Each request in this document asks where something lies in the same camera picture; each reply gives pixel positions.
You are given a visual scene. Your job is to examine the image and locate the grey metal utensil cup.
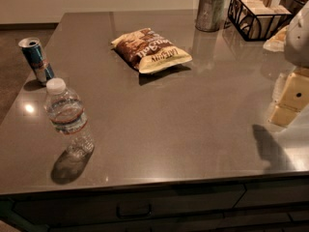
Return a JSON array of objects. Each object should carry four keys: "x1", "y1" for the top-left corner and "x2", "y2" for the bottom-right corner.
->
[{"x1": 195, "y1": 0, "x2": 225, "y2": 32}]

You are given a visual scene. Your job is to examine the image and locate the black wire condiment basket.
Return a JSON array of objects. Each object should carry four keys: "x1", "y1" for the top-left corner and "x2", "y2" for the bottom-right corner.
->
[{"x1": 228, "y1": 0, "x2": 292, "y2": 41}]

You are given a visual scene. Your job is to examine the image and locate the clear plastic water bottle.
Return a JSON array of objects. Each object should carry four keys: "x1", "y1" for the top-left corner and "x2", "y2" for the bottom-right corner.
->
[{"x1": 44, "y1": 78, "x2": 95, "y2": 159}]

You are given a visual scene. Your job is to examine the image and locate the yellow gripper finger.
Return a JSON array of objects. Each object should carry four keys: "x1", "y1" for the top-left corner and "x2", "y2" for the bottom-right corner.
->
[
  {"x1": 278, "y1": 69, "x2": 309, "y2": 112},
  {"x1": 268, "y1": 105, "x2": 298, "y2": 128}
]

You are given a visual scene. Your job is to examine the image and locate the dark drawer with handle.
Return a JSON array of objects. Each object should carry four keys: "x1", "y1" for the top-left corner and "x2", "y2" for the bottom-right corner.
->
[{"x1": 14, "y1": 185, "x2": 244, "y2": 226}]

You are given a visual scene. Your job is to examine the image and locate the blue silver energy drink can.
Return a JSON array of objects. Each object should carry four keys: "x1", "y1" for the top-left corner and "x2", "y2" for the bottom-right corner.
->
[{"x1": 18, "y1": 38, "x2": 54, "y2": 86}]

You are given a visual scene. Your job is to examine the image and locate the brown yellow chip bag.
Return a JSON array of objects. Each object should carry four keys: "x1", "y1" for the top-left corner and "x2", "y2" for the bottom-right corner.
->
[{"x1": 111, "y1": 28, "x2": 192, "y2": 74}]

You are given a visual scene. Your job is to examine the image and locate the dark right drawer front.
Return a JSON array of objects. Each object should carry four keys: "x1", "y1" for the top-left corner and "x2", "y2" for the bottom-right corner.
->
[{"x1": 236, "y1": 178, "x2": 309, "y2": 208}]

